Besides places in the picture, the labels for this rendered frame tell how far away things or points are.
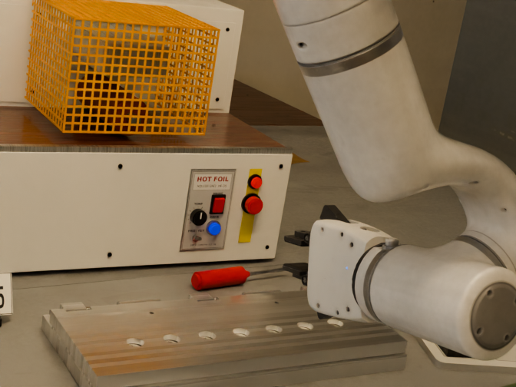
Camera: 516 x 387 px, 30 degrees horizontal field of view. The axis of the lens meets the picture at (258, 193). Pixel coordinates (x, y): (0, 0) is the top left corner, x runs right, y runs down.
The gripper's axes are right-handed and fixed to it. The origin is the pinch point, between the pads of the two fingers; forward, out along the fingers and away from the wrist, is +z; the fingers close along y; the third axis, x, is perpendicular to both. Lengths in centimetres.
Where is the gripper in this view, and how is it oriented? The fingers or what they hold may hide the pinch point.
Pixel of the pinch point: (302, 254)
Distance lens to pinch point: 111.4
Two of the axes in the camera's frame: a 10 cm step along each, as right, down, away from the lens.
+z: -5.0, -1.1, 8.6
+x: 8.7, -0.1, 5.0
